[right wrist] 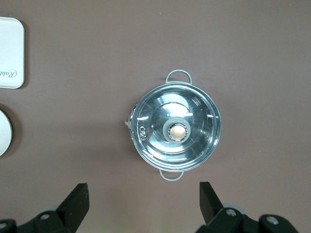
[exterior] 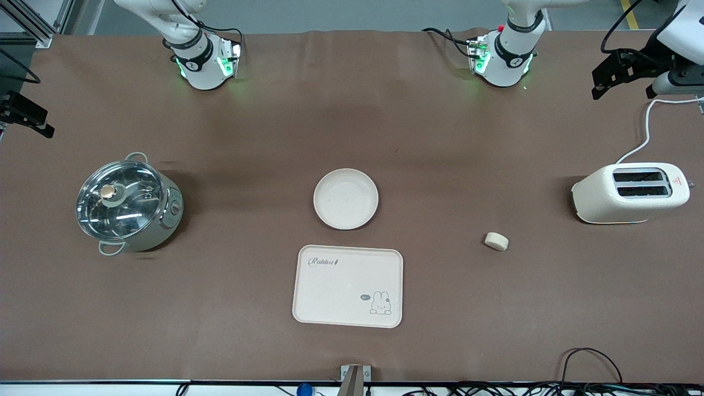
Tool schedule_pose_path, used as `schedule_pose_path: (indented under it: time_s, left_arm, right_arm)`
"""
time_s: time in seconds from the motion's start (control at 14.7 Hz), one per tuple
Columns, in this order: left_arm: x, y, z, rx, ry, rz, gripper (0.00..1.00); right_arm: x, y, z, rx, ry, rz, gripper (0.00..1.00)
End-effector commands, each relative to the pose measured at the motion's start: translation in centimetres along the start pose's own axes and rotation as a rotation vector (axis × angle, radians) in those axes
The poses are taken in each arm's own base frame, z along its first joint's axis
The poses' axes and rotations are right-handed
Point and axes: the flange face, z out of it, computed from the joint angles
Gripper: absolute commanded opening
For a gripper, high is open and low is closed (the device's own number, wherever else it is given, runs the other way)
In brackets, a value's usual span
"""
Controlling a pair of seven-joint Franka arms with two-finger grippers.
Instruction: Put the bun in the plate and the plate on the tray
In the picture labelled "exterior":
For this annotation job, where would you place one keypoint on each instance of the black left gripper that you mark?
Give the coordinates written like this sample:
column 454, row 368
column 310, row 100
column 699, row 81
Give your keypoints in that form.
column 642, row 62

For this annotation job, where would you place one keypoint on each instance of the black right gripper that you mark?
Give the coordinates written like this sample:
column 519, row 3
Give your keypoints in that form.
column 15, row 105

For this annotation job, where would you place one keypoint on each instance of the small cream bun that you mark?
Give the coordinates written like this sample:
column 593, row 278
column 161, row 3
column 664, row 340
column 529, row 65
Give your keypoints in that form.
column 496, row 241

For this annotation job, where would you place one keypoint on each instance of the round cream plate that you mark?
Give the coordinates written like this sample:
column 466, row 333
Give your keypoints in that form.
column 346, row 199

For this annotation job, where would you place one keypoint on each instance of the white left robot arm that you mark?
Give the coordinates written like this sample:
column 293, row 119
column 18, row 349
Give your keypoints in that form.
column 509, row 55

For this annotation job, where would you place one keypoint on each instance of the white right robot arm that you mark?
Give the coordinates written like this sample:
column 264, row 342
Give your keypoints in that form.
column 201, row 60

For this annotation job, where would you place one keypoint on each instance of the cream rabbit print tray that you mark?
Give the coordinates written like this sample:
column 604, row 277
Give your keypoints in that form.
column 346, row 286

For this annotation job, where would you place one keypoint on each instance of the cream two-slot toaster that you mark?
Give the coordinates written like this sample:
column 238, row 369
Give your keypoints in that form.
column 605, row 198

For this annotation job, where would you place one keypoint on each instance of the pale green electric pot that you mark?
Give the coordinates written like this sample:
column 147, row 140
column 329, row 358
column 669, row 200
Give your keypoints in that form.
column 170, row 214

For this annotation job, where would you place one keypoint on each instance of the brown table cover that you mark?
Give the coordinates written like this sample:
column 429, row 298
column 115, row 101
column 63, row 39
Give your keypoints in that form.
column 440, row 137

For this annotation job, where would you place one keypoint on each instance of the small blue round object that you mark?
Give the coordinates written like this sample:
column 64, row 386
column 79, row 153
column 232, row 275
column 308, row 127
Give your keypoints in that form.
column 304, row 390

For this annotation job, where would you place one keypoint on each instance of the aluminium frame profile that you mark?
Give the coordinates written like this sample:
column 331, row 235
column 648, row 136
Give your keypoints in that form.
column 33, row 25

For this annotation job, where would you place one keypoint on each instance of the grey metal camera bracket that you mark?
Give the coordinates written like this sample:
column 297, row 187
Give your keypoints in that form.
column 355, row 379

